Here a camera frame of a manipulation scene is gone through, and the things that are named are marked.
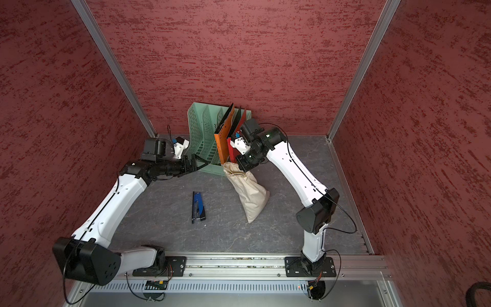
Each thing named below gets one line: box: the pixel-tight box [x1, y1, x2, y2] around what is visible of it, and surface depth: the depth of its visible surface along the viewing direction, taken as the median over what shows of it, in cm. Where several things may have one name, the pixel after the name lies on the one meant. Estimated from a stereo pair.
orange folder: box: [213, 102, 236, 166], surface depth 85 cm
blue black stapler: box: [191, 191, 206, 224], surface depth 89 cm
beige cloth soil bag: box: [222, 161, 271, 224], surface depth 80 cm
